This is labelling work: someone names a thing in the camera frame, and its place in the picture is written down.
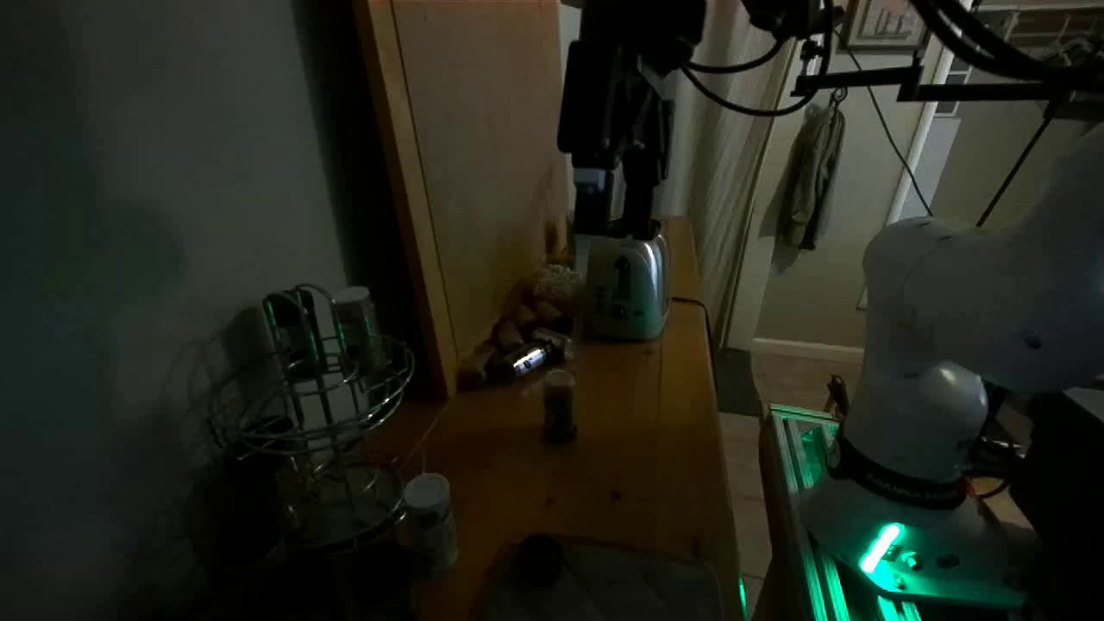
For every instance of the dark shiny small object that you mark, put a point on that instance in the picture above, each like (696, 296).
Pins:
(525, 359)

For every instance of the hanging grey jacket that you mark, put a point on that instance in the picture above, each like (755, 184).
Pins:
(811, 176)

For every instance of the large leaning wooden board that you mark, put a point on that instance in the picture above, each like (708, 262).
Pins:
(483, 174)

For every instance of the pale crumpled bundle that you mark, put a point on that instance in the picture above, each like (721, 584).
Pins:
(556, 290)

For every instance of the framed wall picture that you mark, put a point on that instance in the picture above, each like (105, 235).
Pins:
(883, 21)

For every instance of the white cup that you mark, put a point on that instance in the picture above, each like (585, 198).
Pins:
(357, 325)

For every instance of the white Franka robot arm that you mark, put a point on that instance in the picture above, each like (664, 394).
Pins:
(953, 311)

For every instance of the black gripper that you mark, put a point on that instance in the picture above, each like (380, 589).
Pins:
(625, 82)

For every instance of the small black round object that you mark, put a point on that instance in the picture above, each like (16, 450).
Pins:
(535, 561)

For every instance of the small clear bottle dark cap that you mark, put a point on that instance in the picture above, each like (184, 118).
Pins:
(560, 406)

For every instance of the stainless steel toaster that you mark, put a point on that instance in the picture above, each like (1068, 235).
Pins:
(625, 289)

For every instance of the clear glass cup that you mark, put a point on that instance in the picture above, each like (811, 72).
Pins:
(294, 329)

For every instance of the dark flat mat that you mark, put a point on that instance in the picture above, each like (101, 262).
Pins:
(604, 582)

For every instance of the green-lit aluminium robot stand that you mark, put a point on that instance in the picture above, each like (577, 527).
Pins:
(823, 541)

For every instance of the jar with white lid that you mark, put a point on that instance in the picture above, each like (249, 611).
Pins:
(430, 518)

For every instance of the black metal bar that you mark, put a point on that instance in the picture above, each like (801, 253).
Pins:
(920, 82)

